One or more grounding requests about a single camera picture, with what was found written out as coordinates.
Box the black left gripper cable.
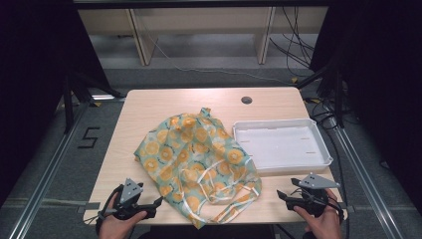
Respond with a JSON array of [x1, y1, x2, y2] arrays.
[[95, 184, 124, 235]]

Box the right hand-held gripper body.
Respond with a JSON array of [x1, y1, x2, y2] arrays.
[[285, 171, 341, 218]]

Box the person's right hand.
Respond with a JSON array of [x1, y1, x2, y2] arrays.
[[293, 188, 343, 239]]

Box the aluminium floor rail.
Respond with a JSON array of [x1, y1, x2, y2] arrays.
[[7, 101, 93, 239], [329, 116, 405, 239]]

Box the black curtain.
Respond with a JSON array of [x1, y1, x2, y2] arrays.
[[309, 0, 422, 202], [0, 0, 115, 208]]

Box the black floor cable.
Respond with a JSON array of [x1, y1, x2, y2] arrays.
[[304, 96, 352, 239]]

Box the beige background desk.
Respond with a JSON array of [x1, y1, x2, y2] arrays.
[[77, 6, 329, 67]]

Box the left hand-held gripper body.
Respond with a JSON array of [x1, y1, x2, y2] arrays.
[[111, 177, 157, 221]]

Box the black hanging cables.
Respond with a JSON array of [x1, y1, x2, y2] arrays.
[[268, 6, 317, 78]]

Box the black metal stand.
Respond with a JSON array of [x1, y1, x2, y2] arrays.
[[294, 54, 346, 129], [62, 70, 126, 134]]

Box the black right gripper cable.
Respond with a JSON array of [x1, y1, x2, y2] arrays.
[[326, 195, 346, 225]]

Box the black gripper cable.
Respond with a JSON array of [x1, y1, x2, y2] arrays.
[[326, 195, 346, 225], [95, 184, 124, 235]]

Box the white plastic tray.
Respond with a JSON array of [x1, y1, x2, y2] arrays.
[[232, 118, 333, 175]]

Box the person's dark clothing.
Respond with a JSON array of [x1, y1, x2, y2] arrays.
[[136, 224, 277, 239]]

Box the person's left hand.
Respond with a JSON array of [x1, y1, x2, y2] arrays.
[[98, 192, 148, 239]]

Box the lemon print fabric bag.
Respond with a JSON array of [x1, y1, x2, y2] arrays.
[[133, 107, 263, 230]]

